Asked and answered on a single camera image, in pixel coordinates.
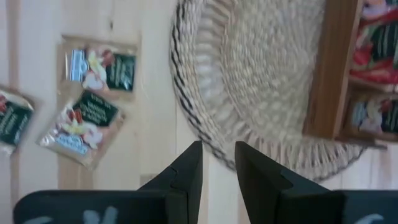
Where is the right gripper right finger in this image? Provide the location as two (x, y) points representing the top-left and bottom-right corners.
(235, 141), (398, 224)

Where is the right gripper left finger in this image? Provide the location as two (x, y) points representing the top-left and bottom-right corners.
(12, 140), (203, 224)

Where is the beige tea packet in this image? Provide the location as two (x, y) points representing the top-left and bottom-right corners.
(0, 83), (37, 155)
(341, 93), (398, 141)
(57, 34), (139, 102)
(35, 90), (125, 170)

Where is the red tea packet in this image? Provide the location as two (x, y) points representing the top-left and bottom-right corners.
(349, 0), (398, 85)

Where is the round woven placemat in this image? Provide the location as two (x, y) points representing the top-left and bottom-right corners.
(169, 0), (386, 183)

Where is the wooden compartment box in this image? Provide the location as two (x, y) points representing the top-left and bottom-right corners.
(303, 0), (398, 147)

